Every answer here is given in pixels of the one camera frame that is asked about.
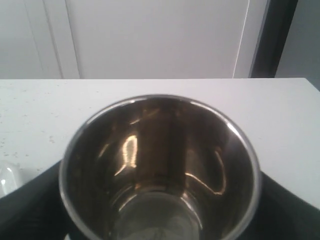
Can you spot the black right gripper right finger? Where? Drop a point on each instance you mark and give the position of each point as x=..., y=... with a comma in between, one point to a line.
x=282, y=216

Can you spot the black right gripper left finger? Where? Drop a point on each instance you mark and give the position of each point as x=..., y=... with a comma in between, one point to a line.
x=35, y=211

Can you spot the small steel cup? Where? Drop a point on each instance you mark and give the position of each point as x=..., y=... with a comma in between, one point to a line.
x=159, y=167

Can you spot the white rectangular tray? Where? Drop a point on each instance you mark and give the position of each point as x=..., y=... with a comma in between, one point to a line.
x=12, y=177

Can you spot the white cabinet doors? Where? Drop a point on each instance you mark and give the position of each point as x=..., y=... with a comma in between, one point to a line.
x=129, y=39

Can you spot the dark vertical post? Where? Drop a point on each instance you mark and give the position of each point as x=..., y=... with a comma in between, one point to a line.
x=277, y=21

